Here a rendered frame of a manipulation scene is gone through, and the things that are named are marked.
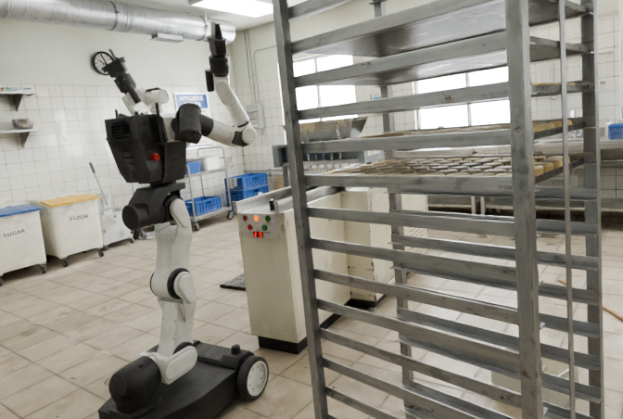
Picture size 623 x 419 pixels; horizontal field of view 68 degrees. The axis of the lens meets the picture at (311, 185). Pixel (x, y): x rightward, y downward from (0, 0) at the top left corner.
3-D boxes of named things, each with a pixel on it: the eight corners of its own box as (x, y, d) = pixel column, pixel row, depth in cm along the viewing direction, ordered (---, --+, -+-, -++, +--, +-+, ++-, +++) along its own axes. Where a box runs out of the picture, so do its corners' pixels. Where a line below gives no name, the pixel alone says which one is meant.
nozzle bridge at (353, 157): (299, 184, 365) (295, 142, 361) (386, 183, 328) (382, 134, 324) (276, 192, 337) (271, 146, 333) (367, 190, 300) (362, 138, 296)
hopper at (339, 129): (303, 141, 355) (301, 123, 353) (370, 135, 326) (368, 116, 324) (282, 145, 330) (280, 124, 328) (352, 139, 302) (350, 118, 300)
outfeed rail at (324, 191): (400, 167, 420) (400, 159, 420) (403, 167, 419) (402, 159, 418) (273, 213, 250) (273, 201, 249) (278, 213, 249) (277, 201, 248)
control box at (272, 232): (246, 235, 268) (243, 211, 266) (279, 236, 256) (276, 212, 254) (241, 236, 265) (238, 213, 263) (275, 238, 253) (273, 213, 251)
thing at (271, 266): (310, 304, 339) (298, 184, 327) (352, 310, 321) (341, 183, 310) (251, 348, 279) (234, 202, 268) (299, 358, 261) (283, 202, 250)
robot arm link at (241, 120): (243, 98, 211) (261, 133, 221) (231, 98, 218) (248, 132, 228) (226, 111, 206) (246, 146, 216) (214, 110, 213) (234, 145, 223)
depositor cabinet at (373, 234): (359, 254, 456) (351, 169, 445) (431, 258, 419) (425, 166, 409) (288, 301, 347) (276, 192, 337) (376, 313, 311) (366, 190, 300)
